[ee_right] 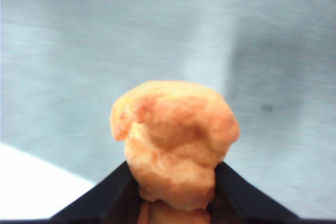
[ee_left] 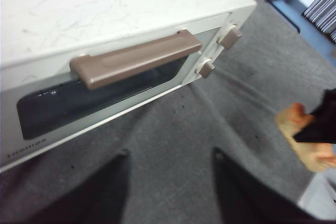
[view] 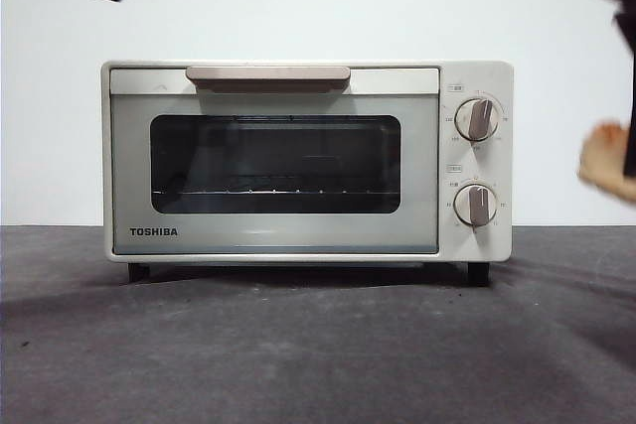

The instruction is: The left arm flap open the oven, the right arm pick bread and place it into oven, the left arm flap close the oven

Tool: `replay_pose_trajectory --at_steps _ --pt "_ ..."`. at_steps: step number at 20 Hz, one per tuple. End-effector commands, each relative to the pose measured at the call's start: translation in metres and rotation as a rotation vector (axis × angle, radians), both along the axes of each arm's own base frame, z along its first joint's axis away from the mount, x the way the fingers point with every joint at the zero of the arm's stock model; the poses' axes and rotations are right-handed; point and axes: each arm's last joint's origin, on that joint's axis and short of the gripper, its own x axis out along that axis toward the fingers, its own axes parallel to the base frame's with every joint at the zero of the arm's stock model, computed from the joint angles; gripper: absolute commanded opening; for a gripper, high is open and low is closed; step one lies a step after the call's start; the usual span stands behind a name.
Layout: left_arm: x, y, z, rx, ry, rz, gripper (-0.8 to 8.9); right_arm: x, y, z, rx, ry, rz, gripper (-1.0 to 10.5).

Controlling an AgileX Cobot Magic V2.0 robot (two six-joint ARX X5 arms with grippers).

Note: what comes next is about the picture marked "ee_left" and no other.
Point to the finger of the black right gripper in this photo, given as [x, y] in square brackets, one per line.
[320, 127]

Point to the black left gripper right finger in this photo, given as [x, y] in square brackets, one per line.
[249, 200]

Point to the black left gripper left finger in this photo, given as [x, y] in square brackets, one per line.
[99, 197]

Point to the orange bread loaf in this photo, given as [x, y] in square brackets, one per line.
[291, 121]

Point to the cream oven knob brown grip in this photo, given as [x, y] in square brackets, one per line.
[231, 37]
[206, 69]

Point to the white Toshiba toaster oven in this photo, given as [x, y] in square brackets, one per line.
[118, 3]

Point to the grey striped panel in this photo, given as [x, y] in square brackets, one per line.
[324, 11]

